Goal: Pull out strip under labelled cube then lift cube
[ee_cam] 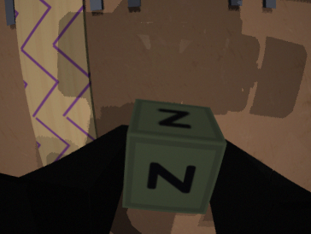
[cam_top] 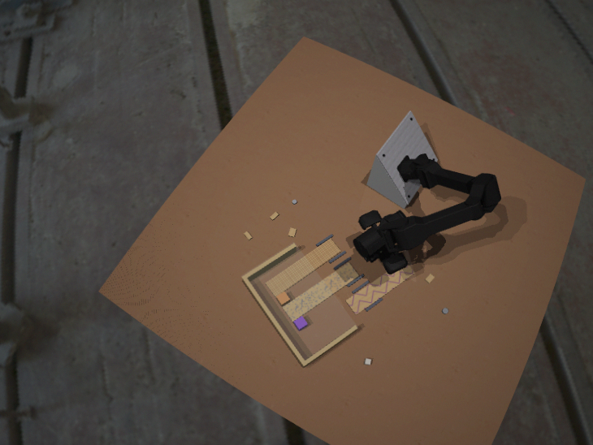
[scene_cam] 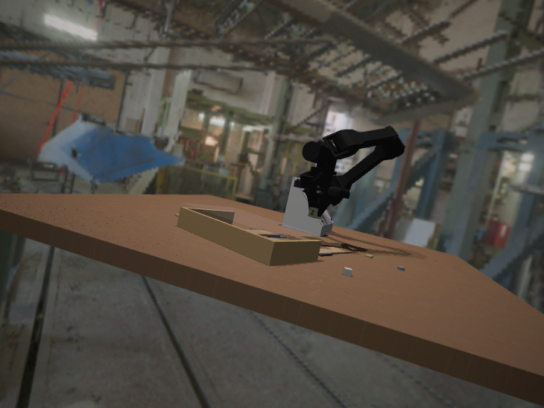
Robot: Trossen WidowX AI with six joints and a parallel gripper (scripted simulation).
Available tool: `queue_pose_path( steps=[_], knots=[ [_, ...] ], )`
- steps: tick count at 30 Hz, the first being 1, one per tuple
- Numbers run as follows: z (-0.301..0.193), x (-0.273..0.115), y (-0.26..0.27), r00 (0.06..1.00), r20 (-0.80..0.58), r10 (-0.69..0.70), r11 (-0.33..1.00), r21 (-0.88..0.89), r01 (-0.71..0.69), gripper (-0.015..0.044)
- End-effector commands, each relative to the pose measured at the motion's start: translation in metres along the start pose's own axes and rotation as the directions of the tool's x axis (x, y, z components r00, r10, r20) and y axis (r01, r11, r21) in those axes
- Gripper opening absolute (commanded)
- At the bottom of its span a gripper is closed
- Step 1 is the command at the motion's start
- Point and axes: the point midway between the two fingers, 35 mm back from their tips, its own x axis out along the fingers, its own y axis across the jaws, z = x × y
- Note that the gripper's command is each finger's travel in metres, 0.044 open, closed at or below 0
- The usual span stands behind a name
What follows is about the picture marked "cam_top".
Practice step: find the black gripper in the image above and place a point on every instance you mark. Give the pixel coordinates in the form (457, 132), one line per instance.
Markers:
(392, 261)

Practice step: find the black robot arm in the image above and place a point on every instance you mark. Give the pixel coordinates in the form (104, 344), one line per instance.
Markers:
(409, 232)

